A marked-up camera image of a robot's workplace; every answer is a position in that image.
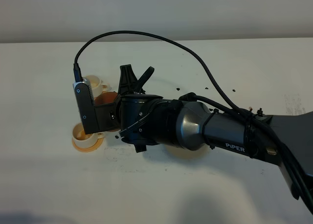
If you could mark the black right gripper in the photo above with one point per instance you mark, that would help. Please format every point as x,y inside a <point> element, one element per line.
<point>142,120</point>

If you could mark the brown clay teapot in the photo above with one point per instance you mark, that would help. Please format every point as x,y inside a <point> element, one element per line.
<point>105,98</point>

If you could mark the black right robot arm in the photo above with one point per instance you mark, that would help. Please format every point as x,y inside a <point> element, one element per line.
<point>193,121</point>

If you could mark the beige round teapot coaster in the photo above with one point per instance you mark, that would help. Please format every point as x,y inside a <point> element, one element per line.
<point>181,153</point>

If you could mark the far white teacup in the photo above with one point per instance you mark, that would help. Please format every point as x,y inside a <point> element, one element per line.
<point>97,85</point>

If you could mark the white teacup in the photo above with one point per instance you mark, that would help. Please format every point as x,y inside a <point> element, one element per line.
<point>97,85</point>
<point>79,133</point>

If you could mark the near orange coaster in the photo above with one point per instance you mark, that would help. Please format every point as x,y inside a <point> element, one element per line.
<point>87,145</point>

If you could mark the near white teacup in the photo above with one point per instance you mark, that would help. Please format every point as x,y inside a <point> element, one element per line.
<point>79,133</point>

